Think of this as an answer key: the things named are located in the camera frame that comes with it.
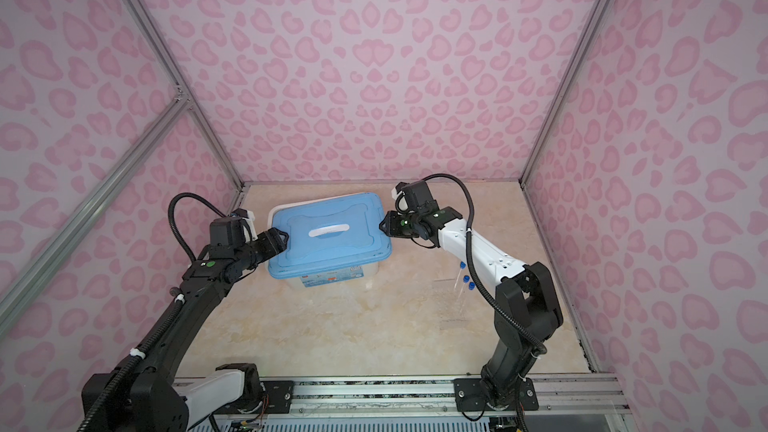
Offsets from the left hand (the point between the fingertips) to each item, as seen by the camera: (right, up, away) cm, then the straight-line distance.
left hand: (280, 234), depth 82 cm
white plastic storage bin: (+20, -14, +9) cm, 26 cm away
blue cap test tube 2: (+51, -12, -6) cm, 53 cm away
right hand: (+28, +3, +1) cm, 28 cm away
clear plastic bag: (+49, -22, +5) cm, 54 cm away
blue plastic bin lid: (+14, 0, +1) cm, 14 cm away
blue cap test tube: (+50, -11, -6) cm, 51 cm away
